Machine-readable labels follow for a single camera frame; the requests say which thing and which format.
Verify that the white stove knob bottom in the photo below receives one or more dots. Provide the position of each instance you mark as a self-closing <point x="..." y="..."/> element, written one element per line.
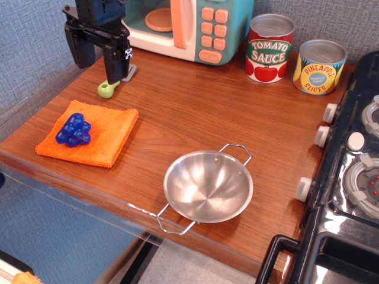
<point x="303" y="188"/>

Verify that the tomato sauce can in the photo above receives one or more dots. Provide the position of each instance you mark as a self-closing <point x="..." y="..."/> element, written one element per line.
<point x="269" y="44"/>

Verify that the orange plate in microwave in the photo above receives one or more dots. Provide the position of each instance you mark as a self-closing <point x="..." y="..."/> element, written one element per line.
<point x="159" y="20"/>

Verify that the pineapple slices can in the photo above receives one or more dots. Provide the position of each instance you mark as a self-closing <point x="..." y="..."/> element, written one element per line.
<point x="319" y="66"/>

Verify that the white stove knob top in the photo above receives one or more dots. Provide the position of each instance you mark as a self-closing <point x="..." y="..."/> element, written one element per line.
<point x="329" y="113"/>

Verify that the blue toy grapes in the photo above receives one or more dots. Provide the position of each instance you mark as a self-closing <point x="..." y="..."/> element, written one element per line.
<point x="75" y="131"/>

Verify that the white stove knob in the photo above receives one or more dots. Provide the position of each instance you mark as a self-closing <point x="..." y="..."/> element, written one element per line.
<point x="329" y="113"/>
<point x="303" y="188"/>
<point x="321" y="136"/>

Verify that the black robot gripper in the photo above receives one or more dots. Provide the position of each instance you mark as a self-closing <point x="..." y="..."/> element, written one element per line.
<point x="98" y="23"/>

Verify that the stainless steel two-handled pan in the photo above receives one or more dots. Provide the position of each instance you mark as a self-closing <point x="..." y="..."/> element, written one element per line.
<point x="208" y="186"/>

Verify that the teal toy microwave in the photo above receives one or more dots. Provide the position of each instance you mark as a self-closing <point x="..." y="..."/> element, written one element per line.
<point x="208" y="32"/>

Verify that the black oven door handle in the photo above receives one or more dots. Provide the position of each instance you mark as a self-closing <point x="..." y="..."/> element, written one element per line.
<point x="278" y="243"/>

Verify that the orange folded cloth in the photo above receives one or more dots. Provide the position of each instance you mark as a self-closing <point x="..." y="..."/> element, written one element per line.
<point x="110" y="129"/>

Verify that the white stove knob middle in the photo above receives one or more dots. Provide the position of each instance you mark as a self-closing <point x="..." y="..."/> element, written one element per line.
<point x="321" y="136"/>

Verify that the black toy stove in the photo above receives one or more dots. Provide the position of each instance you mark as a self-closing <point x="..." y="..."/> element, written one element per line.
<point x="339" y="226"/>

